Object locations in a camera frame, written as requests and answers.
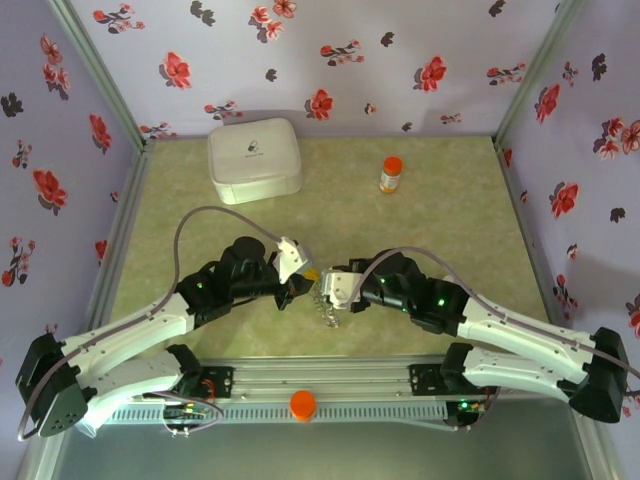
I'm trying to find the grey aluminium frame rail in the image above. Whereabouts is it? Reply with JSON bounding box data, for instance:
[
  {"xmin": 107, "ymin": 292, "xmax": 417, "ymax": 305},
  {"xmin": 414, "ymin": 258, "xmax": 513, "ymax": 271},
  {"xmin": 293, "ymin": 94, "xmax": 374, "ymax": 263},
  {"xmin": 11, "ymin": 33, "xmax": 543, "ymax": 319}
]
[
  {"xmin": 492, "ymin": 137, "xmax": 559, "ymax": 329},
  {"xmin": 574, "ymin": 412, "xmax": 619, "ymax": 480},
  {"xmin": 17, "ymin": 434, "xmax": 66, "ymax": 480},
  {"xmin": 84, "ymin": 139, "xmax": 157, "ymax": 331}
]

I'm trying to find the white medicine bag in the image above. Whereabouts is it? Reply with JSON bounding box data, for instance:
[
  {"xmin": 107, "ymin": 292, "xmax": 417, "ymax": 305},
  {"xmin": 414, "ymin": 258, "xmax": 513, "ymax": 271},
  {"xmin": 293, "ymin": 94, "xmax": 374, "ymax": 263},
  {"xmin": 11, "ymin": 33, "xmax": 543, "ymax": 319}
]
[{"xmin": 207, "ymin": 117, "xmax": 304, "ymax": 206}]

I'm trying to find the grey aluminium frame post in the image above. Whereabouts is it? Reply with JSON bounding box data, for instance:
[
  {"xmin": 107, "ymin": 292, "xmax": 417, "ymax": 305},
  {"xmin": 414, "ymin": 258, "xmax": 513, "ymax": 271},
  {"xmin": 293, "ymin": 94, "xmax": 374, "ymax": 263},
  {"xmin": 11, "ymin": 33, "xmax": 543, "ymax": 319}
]
[
  {"xmin": 494, "ymin": 0, "xmax": 586, "ymax": 146},
  {"xmin": 47, "ymin": 0, "xmax": 154, "ymax": 151}
]

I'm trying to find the small circuit board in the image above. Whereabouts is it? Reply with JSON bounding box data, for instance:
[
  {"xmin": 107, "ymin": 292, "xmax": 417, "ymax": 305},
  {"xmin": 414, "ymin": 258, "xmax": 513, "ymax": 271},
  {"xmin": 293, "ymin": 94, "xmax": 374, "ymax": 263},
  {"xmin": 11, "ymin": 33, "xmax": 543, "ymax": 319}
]
[
  {"xmin": 451, "ymin": 398, "xmax": 485, "ymax": 417},
  {"xmin": 163, "ymin": 402, "xmax": 212, "ymax": 422}
]

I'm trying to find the grey slotted cable duct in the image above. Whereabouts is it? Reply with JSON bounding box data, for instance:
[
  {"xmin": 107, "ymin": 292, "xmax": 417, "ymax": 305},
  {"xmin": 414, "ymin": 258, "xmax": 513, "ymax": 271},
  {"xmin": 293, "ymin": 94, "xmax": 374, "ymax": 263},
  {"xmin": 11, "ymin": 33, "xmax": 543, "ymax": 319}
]
[{"xmin": 107, "ymin": 399, "xmax": 449, "ymax": 424}]

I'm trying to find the orange capped pill bottle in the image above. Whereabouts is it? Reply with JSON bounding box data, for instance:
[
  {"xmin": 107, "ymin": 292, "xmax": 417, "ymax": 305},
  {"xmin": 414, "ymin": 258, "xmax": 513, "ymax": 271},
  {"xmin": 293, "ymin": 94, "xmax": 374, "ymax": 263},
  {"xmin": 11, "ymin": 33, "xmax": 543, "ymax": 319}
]
[{"xmin": 378, "ymin": 156, "xmax": 404, "ymax": 195}]

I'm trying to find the orange round button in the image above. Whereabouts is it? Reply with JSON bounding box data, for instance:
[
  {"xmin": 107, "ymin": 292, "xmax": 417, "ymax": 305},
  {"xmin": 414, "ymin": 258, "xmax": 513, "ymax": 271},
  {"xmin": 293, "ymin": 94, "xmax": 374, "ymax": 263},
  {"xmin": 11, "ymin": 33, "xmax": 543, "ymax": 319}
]
[{"xmin": 289, "ymin": 389, "xmax": 318, "ymax": 424}]

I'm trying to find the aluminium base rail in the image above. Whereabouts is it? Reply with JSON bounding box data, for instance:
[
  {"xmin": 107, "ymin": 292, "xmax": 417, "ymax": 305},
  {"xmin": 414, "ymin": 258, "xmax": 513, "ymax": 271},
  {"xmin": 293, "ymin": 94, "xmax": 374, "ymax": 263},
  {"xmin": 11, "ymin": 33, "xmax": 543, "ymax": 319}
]
[{"xmin": 199, "ymin": 355, "xmax": 449, "ymax": 401}]

